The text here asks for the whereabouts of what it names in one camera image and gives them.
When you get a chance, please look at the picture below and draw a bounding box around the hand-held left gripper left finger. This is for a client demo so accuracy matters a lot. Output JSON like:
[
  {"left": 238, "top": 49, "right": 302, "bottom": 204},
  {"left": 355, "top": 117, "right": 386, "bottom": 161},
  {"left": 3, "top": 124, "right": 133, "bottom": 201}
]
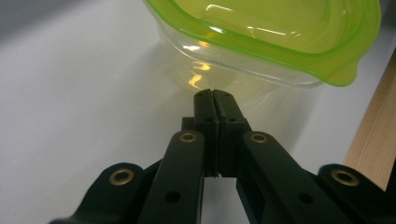
[{"left": 136, "top": 89, "right": 220, "bottom": 224}]

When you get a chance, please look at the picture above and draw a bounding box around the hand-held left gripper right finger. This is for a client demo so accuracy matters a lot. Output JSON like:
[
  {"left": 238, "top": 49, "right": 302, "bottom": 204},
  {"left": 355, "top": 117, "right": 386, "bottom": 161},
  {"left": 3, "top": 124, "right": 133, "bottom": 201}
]
[{"left": 214, "top": 89, "right": 353, "bottom": 224}]

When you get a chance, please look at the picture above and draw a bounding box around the clear container with green lid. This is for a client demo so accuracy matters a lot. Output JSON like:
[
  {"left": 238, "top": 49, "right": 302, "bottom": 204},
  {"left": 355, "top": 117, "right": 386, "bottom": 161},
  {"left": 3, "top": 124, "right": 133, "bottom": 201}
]
[{"left": 142, "top": 0, "right": 383, "bottom": 104}]

